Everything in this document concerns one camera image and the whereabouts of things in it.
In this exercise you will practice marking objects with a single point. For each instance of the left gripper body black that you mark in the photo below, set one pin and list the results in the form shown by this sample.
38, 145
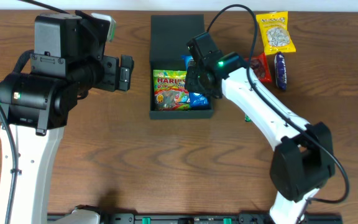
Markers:
111, 73

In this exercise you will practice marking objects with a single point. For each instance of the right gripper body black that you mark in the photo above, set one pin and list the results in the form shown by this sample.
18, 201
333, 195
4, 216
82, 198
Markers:
191, 82

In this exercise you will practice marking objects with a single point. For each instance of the blue Oreo cookie pack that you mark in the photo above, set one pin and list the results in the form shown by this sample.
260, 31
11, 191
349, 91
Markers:
197, 100

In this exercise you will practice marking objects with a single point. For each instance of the green Haribo gummy bag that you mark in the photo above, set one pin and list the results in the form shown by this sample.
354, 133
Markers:
169, 90

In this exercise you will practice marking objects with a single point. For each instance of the black cardboard box with lid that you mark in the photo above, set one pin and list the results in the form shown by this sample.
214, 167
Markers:
169, 35

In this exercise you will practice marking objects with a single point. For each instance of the red Hacks candy bag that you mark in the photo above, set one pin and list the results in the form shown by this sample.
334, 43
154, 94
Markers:
260, 66

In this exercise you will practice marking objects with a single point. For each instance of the yellow candy bag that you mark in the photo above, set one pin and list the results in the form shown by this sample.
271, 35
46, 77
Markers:
274, 31

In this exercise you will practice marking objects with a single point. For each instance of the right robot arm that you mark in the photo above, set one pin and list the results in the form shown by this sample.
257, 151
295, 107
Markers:
301, 164

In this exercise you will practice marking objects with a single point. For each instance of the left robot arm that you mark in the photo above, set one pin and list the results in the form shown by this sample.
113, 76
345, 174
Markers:
36, 97

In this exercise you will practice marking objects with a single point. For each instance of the KitKat Milo bar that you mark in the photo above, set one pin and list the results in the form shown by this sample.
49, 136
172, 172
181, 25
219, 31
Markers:
247, 118

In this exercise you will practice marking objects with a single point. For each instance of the dark blue chocolate bar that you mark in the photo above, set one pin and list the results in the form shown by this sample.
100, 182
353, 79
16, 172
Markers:
280, 71

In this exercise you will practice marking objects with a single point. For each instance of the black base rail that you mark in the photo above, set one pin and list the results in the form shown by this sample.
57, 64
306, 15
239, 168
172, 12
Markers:
242, 218

